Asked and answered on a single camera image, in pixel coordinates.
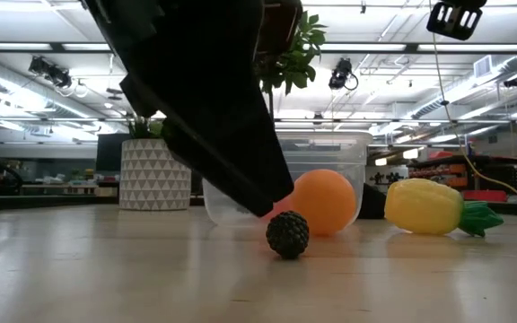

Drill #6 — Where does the black ceiling-mounted camera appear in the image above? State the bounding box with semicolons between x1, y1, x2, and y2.
329;57;359;91
28;56;74;89

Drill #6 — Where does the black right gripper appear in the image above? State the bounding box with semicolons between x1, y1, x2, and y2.
426;0;487;41

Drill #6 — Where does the small leafy green tree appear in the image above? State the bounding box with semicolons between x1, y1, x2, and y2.
258;11;328;133

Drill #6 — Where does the thin yellow cable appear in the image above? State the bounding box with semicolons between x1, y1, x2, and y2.
428;0;517;203

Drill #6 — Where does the yellow toy pineapple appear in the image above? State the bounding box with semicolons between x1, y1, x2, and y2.
384;178;504;238

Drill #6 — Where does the dark toy blackberry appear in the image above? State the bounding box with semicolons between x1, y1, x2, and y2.
266;210;310;260

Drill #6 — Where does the clear plastic tupperware container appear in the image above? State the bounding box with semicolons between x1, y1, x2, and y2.
202;131;373;227

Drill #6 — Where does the orange toy orange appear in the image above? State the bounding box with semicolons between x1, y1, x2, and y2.
287;169;358;238

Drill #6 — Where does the black storage rack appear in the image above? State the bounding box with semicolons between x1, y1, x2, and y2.
408;153;517;203

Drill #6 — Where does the black monitor screen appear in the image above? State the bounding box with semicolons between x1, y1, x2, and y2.
95;133;130;172

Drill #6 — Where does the red storage bin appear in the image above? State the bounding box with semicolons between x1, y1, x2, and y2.
462;189;509;203

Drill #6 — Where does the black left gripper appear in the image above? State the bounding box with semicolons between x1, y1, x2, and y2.
83;0;294;203

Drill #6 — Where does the black soft bag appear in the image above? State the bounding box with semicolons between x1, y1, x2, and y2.
359;182;388;220

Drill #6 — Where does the green succulent plant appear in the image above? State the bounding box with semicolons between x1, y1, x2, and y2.
127;117;170;140

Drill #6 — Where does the triangle-patterned planter pot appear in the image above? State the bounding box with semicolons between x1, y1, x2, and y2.
119;138;192;211

